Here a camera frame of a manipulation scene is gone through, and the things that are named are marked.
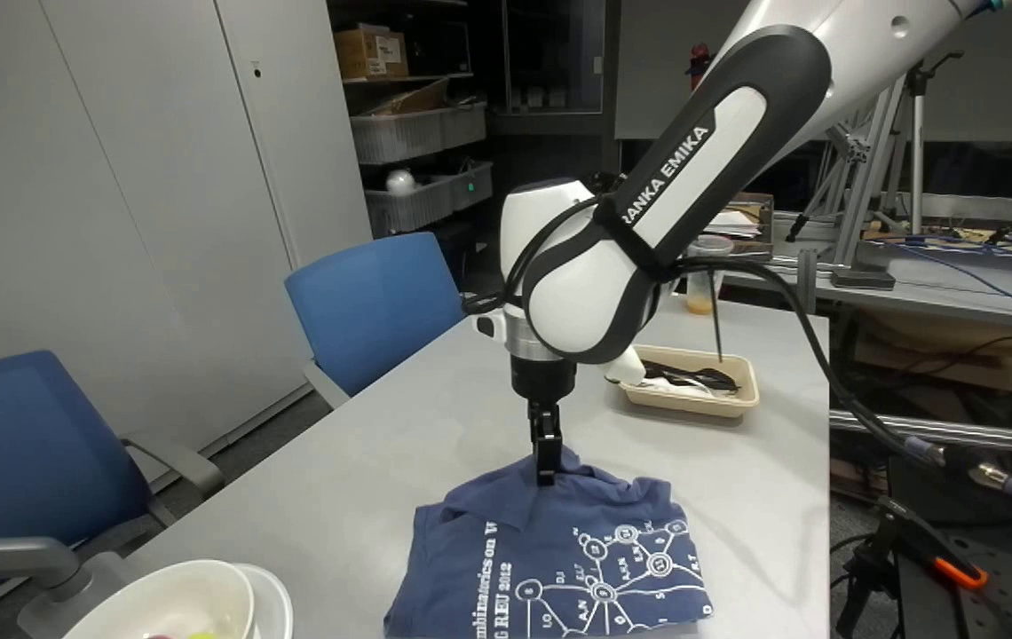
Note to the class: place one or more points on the blue chair far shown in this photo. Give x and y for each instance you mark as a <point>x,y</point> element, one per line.
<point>364,310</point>

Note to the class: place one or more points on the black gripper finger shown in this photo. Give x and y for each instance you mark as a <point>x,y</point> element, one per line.
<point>550,438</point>

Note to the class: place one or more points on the orange handled clamp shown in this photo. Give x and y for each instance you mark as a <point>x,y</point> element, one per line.
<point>929,548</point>

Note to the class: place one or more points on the white bowl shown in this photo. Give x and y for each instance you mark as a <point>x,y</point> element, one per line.
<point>179,603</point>

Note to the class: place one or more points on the cardboard box on shelf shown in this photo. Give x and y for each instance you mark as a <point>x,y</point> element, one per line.
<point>370,51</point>

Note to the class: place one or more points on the blue printed shirt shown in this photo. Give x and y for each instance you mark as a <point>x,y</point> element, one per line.
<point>580,558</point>

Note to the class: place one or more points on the beige cutlery tray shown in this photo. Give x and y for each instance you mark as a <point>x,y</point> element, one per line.
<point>687,381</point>

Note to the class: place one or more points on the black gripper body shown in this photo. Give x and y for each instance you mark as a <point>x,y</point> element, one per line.
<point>540,381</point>

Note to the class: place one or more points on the grey storage bins shelf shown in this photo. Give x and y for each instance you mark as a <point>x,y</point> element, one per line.
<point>424,170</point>

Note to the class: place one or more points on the blue chair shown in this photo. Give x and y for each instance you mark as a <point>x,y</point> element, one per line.
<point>364,310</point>
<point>65,474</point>

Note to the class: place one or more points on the cluttered background workbench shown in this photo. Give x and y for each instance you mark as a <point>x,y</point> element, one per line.
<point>954,276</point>

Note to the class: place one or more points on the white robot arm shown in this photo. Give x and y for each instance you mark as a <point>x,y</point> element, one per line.
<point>582,268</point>

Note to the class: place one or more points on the white plate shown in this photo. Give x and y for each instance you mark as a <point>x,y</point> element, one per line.
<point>273,611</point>

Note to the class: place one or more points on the blue chair near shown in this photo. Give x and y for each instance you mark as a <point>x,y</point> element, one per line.
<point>65,474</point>

